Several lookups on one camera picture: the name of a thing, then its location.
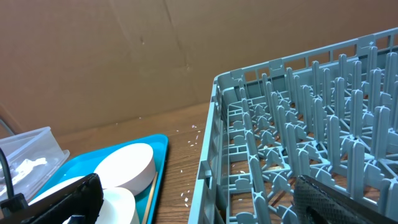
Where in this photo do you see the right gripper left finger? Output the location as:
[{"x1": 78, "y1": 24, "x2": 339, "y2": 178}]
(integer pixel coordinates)
[{"x1": 1, "y1": 173, "x2": 104, "y2": 224}]

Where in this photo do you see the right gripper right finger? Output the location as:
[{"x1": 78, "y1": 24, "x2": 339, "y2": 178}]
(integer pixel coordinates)
[{"x1": 294, "y1": 175, "x2": 397, "y2": 224}]

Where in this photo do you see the large white plate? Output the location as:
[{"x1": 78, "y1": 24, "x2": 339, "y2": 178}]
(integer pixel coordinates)
[{"x1": 28, "y1": 176, "x2": 83, "y2": 205}]

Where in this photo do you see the small white cup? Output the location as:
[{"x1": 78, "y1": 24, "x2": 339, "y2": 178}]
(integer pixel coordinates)
[{"x1": 62, "y1": 186, "x2": 141, "y2": 224}]

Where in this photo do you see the white bowl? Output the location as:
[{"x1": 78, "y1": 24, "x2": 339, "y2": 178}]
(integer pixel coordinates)
[{"x1": 95, "y1": 143, "x2": 156, "y2": 195}]

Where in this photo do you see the wooden chopstick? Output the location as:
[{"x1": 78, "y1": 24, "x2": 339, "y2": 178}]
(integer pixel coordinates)
[{"x1": 142, "y1": 172, "x2": 158, "y2": 224}]

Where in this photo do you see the grey dishwasher rack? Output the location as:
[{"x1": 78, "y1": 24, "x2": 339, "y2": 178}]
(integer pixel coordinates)
[{"x1": 188, "y1": 29, "x2": 397, "y2": 223}]

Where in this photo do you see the teal serving tray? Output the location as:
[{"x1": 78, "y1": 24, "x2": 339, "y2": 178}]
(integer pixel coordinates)
[{"x1": 34, "y1": 134, "x2": 169, "y2": 223}]

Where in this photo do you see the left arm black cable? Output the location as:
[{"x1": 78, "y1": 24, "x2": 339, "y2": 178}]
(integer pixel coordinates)
[{"x1": 0, "y1": 118, "x2": 29, "y2": 212}]

